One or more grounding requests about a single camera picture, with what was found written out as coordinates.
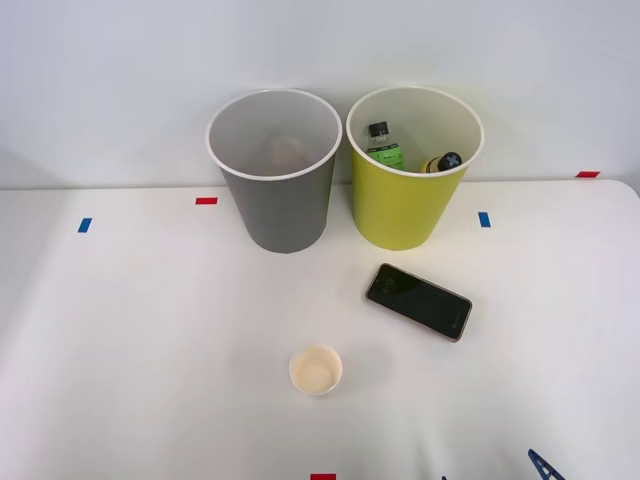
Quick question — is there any grey plastic waste bin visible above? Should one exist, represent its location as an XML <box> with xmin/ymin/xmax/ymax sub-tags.
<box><xmin>205</xmin><ymin>88</ymin><xmax>344</xmax><ymax>255</ymax></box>

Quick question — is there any yellow-label bottle with black cap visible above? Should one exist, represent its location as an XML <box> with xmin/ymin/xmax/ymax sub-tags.
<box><xmin>421</xmin><ymin>151</ymin><xmax>464</xmax><ymax>175</ymax></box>

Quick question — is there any green-label bottle with black cap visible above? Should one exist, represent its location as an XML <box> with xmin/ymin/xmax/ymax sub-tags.
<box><xmin>366</xmin><ymin>121</ymin><xmax>406</xmax><ymax>172</ymax></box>

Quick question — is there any yellow-green plastic waste bin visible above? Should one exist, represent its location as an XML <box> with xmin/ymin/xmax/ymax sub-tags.
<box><xmin>345</xmin><ymin>86</ymin><xmax>486</xmax><ymax>252</ymax></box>

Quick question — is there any black smartphone in clear case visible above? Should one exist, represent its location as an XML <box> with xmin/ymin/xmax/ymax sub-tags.
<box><xmin>365</xmin><ymin>262</ymin><xmax>474</xmax><ymax>344</ymax></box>

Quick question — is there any small white paper cup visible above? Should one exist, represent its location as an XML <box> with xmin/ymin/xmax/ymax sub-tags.
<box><xmin>288</xmin><ymin>343</ymin><xmax>344</xmax><ymax>398</ymax></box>

